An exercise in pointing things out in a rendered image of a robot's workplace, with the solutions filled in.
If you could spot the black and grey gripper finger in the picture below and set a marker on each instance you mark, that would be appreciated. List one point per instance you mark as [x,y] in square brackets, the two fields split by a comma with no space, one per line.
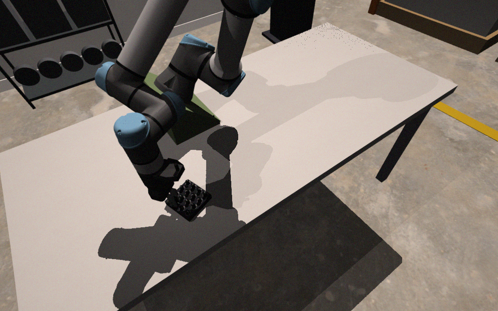
[171,200]
[175,195]

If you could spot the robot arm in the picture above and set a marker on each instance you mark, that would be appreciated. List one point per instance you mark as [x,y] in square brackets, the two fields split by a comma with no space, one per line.
[154,114]

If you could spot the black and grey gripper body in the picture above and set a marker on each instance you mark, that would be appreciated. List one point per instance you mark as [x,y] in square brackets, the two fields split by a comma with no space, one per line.
[159,176]

